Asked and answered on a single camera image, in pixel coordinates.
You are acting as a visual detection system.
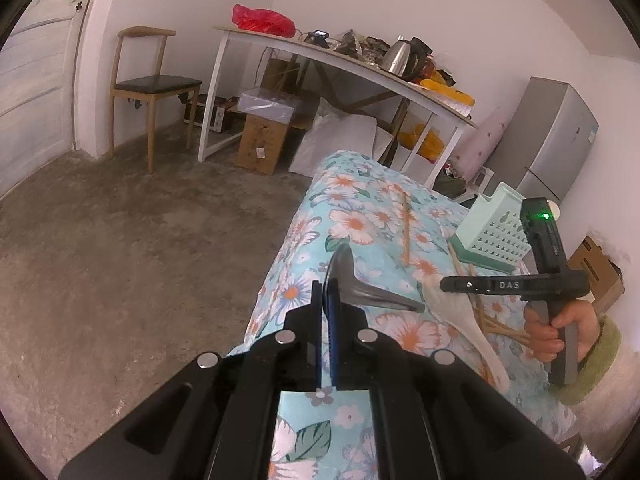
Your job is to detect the small white appliance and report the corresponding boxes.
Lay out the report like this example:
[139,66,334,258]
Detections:
[184,99,238,134]

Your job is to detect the metal spoon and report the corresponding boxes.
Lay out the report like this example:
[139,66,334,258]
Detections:
[322,242,427,313]

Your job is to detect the white plastic-wrapped box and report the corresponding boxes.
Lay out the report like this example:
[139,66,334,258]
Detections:
[238,88,303,123]

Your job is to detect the white panel door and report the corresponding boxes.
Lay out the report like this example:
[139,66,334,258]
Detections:
[0,0,108,201]

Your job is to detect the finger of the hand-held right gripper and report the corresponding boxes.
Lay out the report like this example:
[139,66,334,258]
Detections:
[440,275,496,295]

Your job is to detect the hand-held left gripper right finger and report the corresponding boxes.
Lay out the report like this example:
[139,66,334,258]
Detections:
[327,280,586,480]

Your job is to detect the cardboard box with sticker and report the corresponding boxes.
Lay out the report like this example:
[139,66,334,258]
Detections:
[235,110,293,176]

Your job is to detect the dark green bag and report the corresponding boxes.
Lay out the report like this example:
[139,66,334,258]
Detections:
[432,167,473,200]

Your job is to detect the pile of dark packets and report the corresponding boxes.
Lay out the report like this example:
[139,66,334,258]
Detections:
[332,29,391,63]

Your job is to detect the wooden chair with dark seat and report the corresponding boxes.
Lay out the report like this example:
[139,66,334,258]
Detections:
[109,26,203,175]

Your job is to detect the yellow plastic bag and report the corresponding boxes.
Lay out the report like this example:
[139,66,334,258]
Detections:
[397,125,447,165]

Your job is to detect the plain cardboard box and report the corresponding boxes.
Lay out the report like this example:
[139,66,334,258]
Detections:
[262,57,301,93]

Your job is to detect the white plastic stool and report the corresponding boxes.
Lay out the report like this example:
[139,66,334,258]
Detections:
[457,166,497,206]

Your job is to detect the white side table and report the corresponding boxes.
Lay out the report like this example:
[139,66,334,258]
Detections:
[197,25,480,186]

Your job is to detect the person's right hand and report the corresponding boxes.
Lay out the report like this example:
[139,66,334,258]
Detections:
[524,300,601,363]

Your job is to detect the white sack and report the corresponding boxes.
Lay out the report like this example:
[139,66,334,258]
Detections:
[290,97,396,178]

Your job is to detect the green perforated utensil holder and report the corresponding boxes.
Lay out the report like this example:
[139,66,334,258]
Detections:
[454,182,532,275]

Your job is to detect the steel electric kettle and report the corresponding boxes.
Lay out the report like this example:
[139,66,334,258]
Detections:
[380,36,421,81]

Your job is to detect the pink patterned bolster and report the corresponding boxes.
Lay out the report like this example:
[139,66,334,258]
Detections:
[457,107,516,181]

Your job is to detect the silver refrigerator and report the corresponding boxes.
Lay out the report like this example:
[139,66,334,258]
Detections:
[482,76,601,211]

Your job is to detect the yellow snack bags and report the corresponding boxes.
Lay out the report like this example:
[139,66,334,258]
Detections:
[419,77,475,107]

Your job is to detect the white plastic spoon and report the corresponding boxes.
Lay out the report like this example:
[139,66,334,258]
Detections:
[426,274,511,392]

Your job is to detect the floral light blue blanket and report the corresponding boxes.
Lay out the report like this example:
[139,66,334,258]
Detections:
[227,149,586,480]

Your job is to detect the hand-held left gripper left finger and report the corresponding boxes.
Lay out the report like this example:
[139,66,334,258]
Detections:
[59,280,323,480]

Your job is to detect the open cardboard box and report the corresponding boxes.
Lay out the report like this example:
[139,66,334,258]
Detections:
[567,234,626,313]

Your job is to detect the red plastic bag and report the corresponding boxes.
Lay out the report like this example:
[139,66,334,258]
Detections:
[232,4,296,38]

